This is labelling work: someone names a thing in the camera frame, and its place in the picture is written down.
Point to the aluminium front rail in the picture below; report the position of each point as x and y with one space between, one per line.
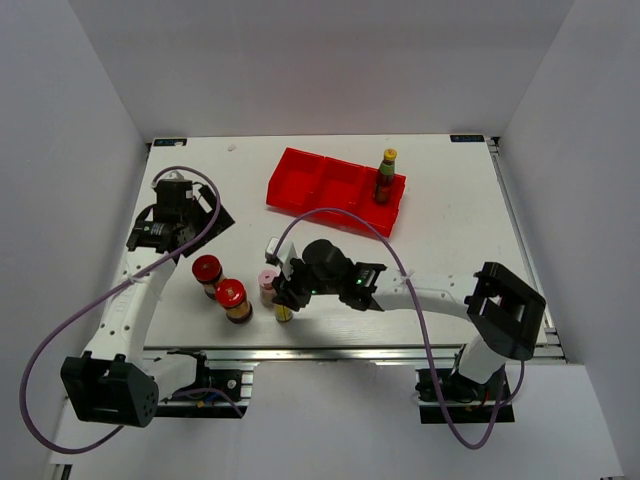
441 354

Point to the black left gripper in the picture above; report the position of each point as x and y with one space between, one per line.
223 222

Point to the pink cap spice jar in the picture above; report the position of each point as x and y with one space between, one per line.
266 289

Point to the aluminium rail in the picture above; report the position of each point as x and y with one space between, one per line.
441 354
525 240

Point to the red three-compartment plastic bin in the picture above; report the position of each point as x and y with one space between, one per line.
304 181

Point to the blue table corner label right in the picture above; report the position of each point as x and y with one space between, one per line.
466 138

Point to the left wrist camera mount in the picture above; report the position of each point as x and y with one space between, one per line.
171 175

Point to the blue table corner label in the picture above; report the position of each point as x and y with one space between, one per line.
466 138
169 142

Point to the red lid sauce jar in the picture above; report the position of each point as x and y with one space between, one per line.
232 296
208 271

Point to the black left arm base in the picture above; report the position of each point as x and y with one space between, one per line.
192 386

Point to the small yellow label bottle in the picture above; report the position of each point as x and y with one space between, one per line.
282 313

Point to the yellow cap sauce bottle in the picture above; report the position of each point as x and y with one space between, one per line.
385 177

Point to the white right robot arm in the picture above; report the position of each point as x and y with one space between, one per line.
400 289

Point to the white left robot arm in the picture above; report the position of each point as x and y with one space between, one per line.
124 325

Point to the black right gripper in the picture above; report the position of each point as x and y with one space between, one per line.
287 292

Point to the red lid sauce jar rear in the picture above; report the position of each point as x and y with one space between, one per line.
208 271

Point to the red lid sauce jar front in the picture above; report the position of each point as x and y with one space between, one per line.
232 296

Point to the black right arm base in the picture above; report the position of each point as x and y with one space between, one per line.
466 403

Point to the blue table corner label left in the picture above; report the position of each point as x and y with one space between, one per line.
169 142

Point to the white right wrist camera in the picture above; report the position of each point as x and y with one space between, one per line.
280 252

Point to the aluminium right side rail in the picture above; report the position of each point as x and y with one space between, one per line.
525 240

